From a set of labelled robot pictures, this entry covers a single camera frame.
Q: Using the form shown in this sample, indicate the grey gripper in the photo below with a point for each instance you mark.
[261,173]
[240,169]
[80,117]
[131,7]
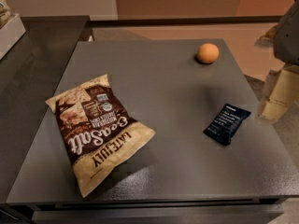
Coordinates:
[288,37]

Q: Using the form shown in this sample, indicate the orange fruit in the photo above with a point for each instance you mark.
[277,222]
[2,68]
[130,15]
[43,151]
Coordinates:
[208,53]

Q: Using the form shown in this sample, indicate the brown Late July chip bag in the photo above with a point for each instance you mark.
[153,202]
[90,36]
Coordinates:
[97,131]

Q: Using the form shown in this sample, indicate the dark blue snack bar wrapper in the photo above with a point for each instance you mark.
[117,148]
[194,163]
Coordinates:
[223,128]

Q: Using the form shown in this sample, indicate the dark side counter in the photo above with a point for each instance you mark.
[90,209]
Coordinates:
[29,75]

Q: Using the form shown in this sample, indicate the white box on counter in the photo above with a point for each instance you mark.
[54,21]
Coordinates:
[10,34]

